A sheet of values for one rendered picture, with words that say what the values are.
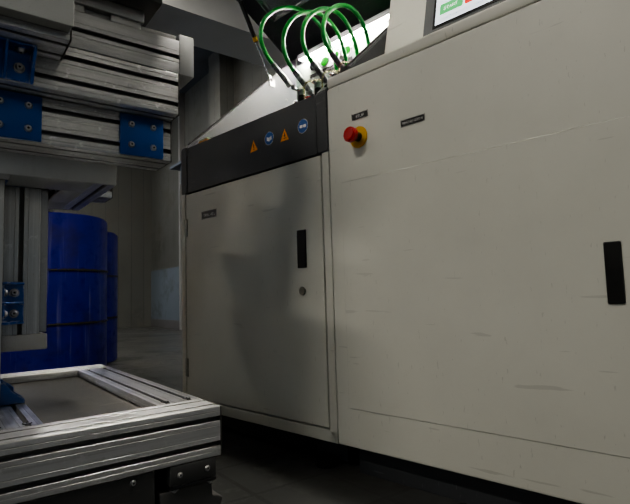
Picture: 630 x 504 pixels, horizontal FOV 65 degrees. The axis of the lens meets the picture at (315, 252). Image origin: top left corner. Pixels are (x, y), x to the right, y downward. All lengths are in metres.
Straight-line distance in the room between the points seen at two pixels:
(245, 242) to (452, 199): 0.68
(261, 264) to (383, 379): 0.50
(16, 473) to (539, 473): 0.84
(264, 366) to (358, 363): 0.34
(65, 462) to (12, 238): 0.53
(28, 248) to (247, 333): 0.62
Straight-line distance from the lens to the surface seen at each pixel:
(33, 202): 1.25
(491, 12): 1.13
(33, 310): 1.23
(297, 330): 1.32
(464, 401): 1.05
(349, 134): 1.19
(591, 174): 0.96
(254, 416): 1.50
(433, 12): 1.55
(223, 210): 1.59
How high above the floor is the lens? 0.43
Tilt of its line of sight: 5 degrees up
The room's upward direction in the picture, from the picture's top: 2 degrees counter-clockwise
